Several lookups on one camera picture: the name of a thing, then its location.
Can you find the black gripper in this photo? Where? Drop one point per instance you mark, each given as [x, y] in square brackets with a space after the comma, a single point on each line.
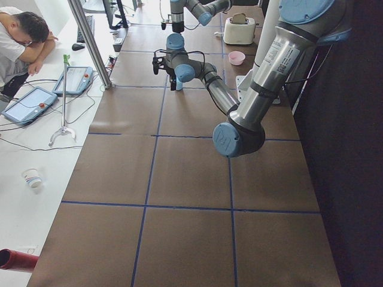
[178, 27]
[172, 75]

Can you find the light blue cup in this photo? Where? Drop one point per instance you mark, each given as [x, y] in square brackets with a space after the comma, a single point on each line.
[179, 86]

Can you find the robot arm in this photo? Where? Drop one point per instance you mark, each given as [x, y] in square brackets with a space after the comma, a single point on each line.
[203, 13]
[300, 25]

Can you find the cream toaster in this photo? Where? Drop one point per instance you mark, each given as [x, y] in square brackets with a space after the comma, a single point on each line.
[239, 34]

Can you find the toast slice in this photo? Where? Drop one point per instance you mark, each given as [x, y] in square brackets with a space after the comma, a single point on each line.
[239, 19]

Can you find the computer monitor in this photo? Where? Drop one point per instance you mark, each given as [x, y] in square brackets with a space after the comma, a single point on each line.
[115, 14]

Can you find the pink bowl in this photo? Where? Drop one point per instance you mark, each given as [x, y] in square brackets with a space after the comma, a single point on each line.
[236, 58]

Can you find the far teach pendant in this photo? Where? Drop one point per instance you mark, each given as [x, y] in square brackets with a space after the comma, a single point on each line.
[78, 78]

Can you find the teach pendant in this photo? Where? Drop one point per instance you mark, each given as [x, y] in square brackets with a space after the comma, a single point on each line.
[29, 107]
[78, 78]

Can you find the black computer mouse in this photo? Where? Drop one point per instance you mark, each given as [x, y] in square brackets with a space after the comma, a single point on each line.
[77, 47]

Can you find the metal reacher grabber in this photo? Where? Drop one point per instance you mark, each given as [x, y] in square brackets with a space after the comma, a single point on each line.
[64, 129]

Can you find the near teach pendant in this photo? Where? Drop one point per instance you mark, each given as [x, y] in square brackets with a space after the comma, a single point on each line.
[29, 107]

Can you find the seated person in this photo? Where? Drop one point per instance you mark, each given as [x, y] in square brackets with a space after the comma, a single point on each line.
[26, 41]

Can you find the paper cup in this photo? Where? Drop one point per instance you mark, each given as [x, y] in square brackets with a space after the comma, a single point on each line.
[32, 177]

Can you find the red cylinder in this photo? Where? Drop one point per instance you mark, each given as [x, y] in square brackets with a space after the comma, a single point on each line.
[18, 261]

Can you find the aluminium frame post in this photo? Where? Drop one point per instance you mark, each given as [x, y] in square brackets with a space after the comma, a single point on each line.
[81, 21]

